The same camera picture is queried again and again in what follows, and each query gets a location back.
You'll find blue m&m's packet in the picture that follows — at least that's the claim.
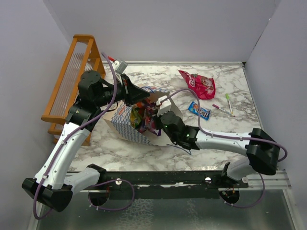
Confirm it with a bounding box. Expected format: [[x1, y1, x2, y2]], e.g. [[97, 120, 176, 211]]
[[188, 101, 211, 121]]

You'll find blue checkered paper bag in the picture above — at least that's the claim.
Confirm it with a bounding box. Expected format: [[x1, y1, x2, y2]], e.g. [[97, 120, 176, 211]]
[[103, 86, 183, 149]]

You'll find red crisps bag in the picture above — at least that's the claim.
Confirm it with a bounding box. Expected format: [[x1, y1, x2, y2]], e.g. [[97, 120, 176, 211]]
[[179, 70, 216, 100]]

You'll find pink cap marker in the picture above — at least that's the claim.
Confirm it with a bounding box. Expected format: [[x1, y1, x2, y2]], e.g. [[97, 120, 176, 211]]
[[213, 104, 235, 117]]

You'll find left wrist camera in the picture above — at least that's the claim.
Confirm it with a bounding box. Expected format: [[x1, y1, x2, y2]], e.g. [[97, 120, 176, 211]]
[[108, 56, 128, 76]]

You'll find green cap marker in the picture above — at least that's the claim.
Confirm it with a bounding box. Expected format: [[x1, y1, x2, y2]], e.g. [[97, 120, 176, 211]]
[[225, 93, 234, 115]]

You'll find yellow green snack packet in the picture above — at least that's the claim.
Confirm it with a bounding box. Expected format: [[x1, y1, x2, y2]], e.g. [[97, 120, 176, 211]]
[[130, 107, 143, 129]]

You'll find purple snack packet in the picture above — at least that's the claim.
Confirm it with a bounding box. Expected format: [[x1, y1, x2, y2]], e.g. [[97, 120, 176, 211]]
[[138, 99, 162, 137]]

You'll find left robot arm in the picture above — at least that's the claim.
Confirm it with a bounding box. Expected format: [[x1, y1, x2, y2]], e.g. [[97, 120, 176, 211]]
[[22, 70, 150, 212]]

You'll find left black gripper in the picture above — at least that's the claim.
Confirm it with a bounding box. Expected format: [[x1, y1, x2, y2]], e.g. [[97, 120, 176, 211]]
[[95, 73, 151, 108]]

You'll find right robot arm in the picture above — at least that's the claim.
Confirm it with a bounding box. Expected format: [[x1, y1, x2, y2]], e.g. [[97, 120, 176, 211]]
[[156, 111, 281, 187]]

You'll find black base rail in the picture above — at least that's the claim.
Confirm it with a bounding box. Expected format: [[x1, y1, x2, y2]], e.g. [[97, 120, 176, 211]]
[[87, 169, 248, 200]]

